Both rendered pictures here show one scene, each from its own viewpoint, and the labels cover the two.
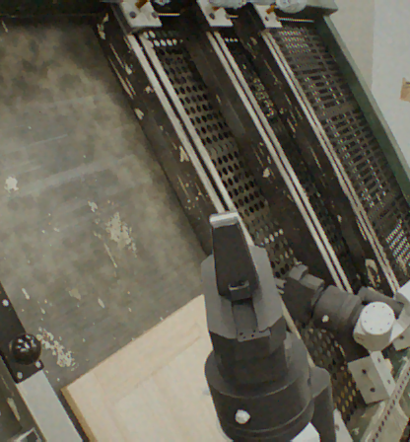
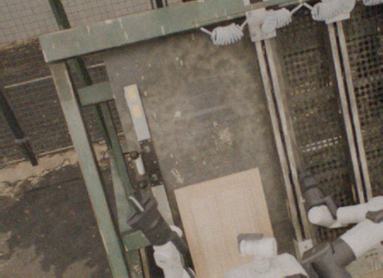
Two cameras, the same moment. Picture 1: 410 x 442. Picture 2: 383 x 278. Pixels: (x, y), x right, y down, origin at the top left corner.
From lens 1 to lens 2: 1.37 m
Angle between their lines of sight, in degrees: 50
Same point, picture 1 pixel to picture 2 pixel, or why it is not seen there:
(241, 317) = (134, 217)
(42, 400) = (159, 193)
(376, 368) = not seen: hidden behind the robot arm
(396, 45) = not seen: outside the picture
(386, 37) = not seen: outside the picture
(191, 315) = (246, 175)
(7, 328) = (152, 169)
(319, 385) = (171, 237)
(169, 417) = (215, 210)
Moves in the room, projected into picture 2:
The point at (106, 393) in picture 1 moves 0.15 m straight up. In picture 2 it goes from (190, 196) to (184, 170)
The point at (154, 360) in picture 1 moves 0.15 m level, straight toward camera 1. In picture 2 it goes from (217, 189) to (194, 211)
